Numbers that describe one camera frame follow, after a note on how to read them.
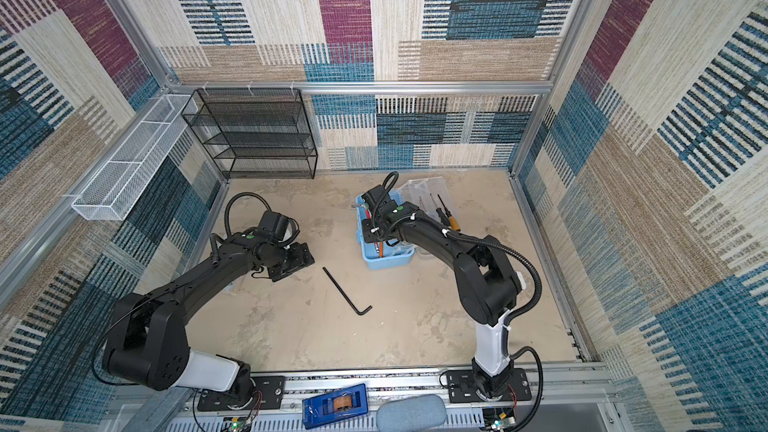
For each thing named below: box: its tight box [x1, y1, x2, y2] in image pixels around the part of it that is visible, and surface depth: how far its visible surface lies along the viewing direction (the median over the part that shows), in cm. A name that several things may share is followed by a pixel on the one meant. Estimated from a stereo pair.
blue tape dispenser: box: [302, 383, 369, 430], surface depth 69 cm
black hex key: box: [322, 266, 373, 316], surface depth 91 cm
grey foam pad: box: [376, 394, 447, 432], surface depth 70 cm
